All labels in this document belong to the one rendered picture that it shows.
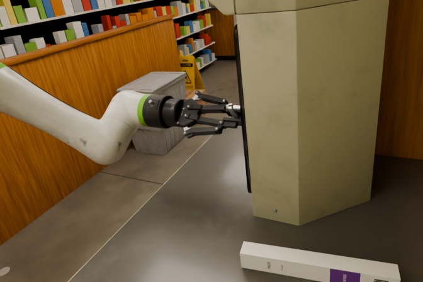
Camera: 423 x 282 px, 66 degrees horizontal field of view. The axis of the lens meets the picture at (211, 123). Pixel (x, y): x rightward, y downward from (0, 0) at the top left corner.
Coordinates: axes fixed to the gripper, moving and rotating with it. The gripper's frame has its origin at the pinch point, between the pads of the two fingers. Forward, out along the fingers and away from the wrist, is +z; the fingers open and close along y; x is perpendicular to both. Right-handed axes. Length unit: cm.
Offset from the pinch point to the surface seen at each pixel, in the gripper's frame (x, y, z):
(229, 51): 404, 298, -224
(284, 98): -12.8, -0.5, 13.8
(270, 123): -8.7, -4.2, 10.8
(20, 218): 101, -49, -190
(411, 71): 15.9, 23.3, 37.3
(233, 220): 8.2, -23.5, 1.4
